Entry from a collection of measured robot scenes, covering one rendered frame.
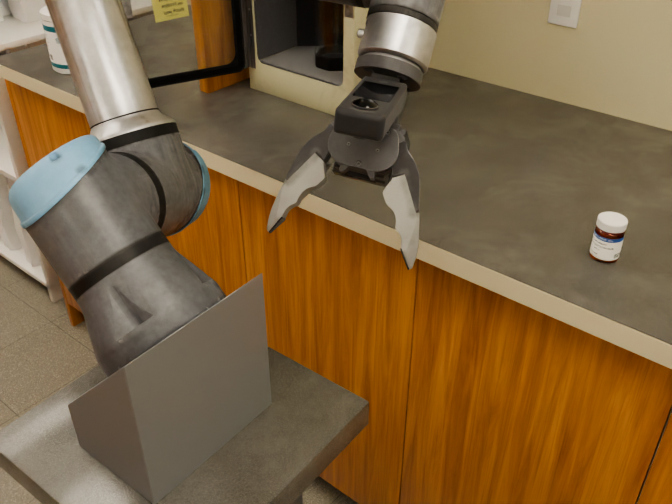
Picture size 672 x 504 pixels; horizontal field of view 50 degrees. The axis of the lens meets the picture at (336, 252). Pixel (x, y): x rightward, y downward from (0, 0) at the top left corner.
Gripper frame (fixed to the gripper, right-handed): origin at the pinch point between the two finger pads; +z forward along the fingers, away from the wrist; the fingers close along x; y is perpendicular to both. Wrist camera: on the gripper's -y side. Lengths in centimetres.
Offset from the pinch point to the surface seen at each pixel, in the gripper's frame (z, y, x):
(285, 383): 17.1, 18.7, 5.3
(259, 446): 23.5, 10.5, 4.6
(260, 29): -48, 84, 47
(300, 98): -35, 87, 34
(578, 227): -16, 55, -29
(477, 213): -15, 56, -12
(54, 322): 44, 157, 118
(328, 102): -34, 83, 26
